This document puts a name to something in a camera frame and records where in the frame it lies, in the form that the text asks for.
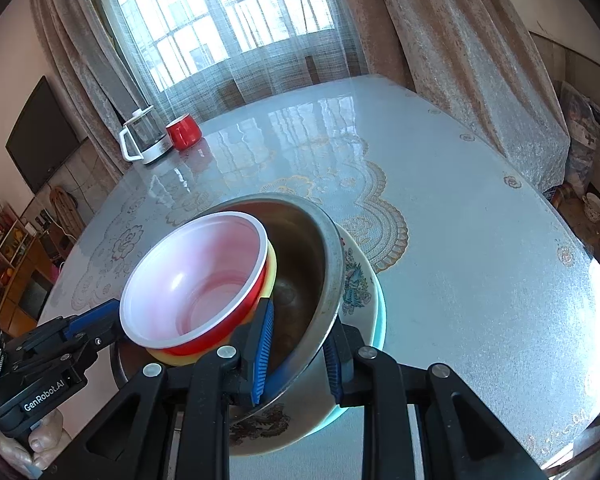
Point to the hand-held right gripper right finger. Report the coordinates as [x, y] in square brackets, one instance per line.
[334, 370]

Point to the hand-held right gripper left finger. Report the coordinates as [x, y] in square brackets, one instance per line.
[262, 355]

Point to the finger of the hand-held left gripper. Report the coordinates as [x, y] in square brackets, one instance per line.
[92, 317]
[80, 347]

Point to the teal plastic plate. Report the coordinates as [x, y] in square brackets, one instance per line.
[382, 317]

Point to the yellow plastic bowl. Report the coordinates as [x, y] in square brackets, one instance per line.
[272, 267]

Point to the large white floral plate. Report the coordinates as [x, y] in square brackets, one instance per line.
[360, 280]

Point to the stainless steel bowl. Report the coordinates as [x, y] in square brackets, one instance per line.
[300, 260]

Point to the red plastic bowl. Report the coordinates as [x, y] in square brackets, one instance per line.
[195, 270]

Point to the person's left hand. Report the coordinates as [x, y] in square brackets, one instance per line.
[40, 445]

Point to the pink bottle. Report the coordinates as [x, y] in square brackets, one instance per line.
[56, 273]

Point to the wooden cabinet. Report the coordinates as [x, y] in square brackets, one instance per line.
[20, 280]

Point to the bamboo folding chair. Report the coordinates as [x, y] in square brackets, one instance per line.
[65, 210]

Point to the lace table mat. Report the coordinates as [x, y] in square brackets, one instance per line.
[375, 220]

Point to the white glass electric kettle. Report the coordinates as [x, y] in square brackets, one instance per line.
[145, 137]

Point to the red mug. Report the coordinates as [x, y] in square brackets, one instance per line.
[185, 135]

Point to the beige velvet curtain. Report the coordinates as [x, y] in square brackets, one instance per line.
[455, 60]
[75, 60]

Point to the wooden chair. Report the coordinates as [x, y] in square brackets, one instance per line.
[312, 70]
[230, 96]

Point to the white sheer curtain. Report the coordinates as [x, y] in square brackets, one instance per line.
[260, 70]

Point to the white patterned pot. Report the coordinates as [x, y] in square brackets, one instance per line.
[594, 207]

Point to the barred window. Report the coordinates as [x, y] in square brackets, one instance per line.
[220, 10]

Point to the printed bag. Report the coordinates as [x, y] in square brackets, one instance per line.
[582, 130]

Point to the black wall television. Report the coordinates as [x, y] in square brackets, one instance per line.
[42, 140]

